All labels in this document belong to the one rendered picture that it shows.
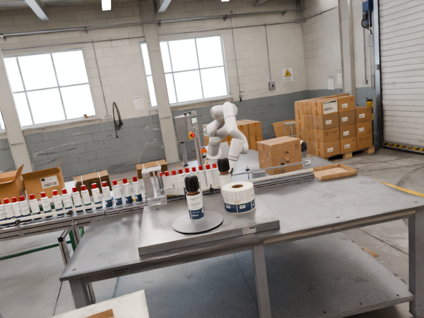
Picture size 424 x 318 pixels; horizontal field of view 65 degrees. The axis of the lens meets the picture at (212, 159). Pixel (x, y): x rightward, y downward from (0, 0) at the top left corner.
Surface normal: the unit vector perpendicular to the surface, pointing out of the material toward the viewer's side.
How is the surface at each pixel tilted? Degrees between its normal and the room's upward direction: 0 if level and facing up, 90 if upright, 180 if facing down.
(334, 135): 90
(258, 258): 90
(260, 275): 90
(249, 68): 90
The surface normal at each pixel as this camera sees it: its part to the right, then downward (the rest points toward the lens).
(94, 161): 0.29, 0.17
